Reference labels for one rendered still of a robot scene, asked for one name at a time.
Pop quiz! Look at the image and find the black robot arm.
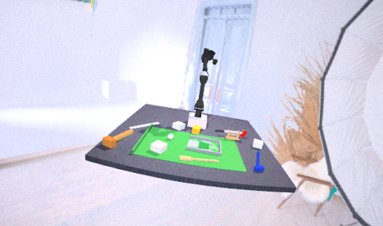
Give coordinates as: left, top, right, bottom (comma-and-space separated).
194, 48, 216, 117

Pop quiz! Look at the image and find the yellow rectangular block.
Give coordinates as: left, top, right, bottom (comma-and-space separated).
191, 125, 201, 135

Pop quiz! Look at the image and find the green putting mat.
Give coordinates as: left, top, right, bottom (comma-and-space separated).
131, 127, 247, 172

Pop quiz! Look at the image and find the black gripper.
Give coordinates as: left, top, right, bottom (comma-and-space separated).
209, 56, 218, 65

